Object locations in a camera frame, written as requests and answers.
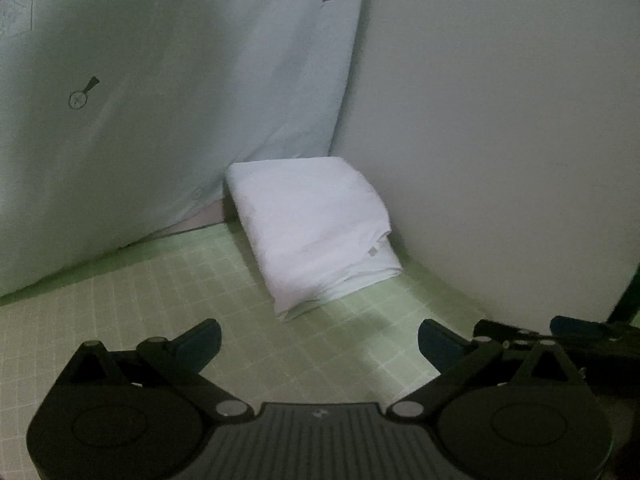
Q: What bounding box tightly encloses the green grid cutting mat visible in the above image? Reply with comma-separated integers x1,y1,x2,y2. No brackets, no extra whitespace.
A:
0,222,483,479

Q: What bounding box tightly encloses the light blue carrot-print sheet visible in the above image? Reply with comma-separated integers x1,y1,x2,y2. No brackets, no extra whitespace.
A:
1,0,362,294

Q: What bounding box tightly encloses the white garment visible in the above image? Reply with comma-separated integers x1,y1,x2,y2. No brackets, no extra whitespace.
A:
227,157,402,322

